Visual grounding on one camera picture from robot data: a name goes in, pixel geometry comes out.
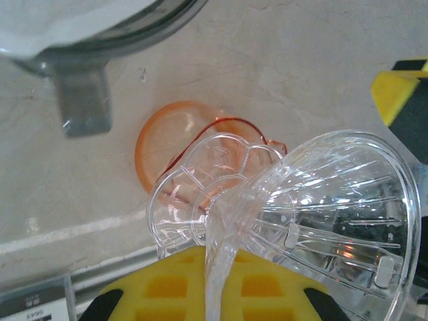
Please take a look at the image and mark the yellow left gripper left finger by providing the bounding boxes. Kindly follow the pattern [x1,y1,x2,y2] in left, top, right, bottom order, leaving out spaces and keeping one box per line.
[78,247,352,321]

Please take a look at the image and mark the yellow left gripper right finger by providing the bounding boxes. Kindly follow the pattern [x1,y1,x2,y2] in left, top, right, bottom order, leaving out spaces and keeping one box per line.
[370,58,428,168]

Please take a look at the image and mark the clear plastic coffee dripper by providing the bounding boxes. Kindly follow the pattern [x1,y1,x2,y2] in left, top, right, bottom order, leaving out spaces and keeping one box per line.
[146,130,421,321]

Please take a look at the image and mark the orange plastic coffee dripper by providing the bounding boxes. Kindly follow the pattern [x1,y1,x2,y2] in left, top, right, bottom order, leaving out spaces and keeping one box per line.
[134,100,288,215]

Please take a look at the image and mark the grey plastic coffee dripper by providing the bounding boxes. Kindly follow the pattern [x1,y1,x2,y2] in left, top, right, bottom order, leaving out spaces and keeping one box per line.
[0,0,210,140]

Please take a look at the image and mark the white label card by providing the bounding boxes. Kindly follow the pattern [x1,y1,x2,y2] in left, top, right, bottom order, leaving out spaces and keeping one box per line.
[0,274,76,321]

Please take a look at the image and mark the aluminium mounting rail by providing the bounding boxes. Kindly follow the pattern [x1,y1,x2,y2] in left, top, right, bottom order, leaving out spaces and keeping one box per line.
[0,249,161,302]

